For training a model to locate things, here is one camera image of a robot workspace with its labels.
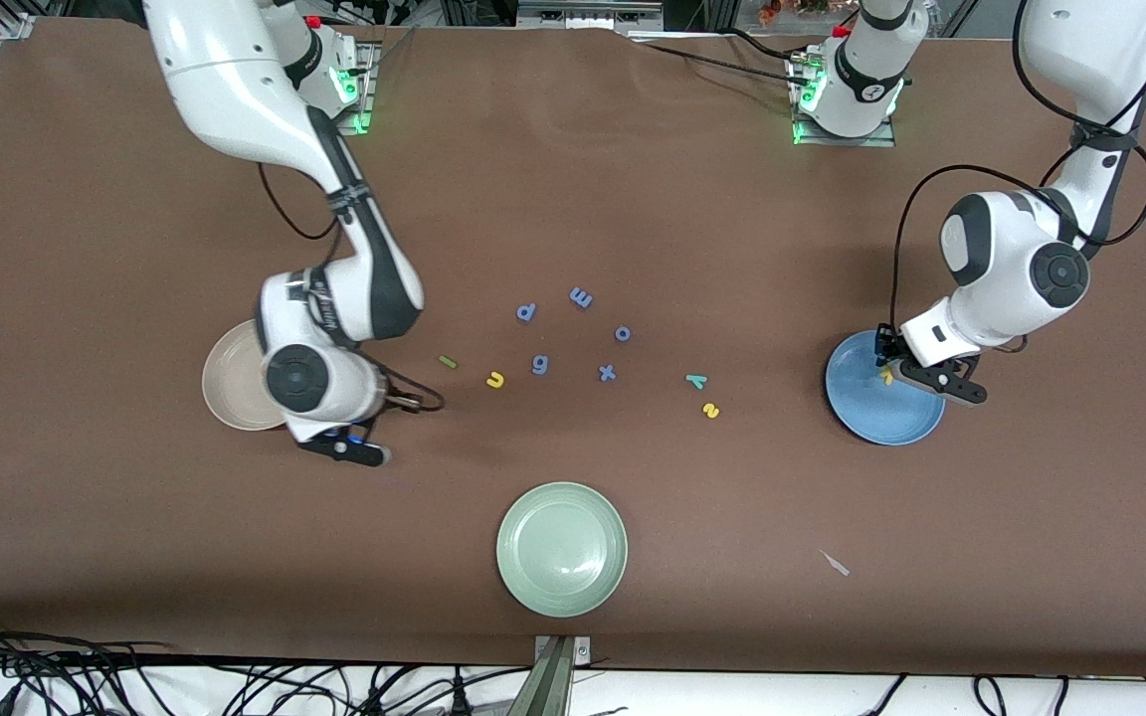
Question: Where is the blue plate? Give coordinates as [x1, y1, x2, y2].
[825, 330, 947, 447]

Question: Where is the beige brown plate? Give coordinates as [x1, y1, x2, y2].
[202, 320, 287, 432]

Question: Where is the pale green plate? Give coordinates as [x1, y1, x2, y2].
[495, 481, 629, 619]

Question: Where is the brown table cover sheet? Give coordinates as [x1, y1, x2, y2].
[0, 15, 1146, 677]

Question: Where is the silver equipment box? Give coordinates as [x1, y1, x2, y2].
[516, 0, 665, 29]

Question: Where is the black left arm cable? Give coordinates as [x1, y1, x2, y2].
[889, 0, 1146, 334]

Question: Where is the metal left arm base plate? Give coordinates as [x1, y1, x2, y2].
[790, 55, 898, 148]

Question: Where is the black floor cable tangle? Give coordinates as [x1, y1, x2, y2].
[0, 612, 534, 716]

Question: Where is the black base cable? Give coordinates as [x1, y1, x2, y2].
[628, 35, 808, 89]

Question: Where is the metal camera post bracket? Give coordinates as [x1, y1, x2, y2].
[531, 634, 594, 716]

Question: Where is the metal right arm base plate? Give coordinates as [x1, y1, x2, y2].
[329, 40, 376, 136]

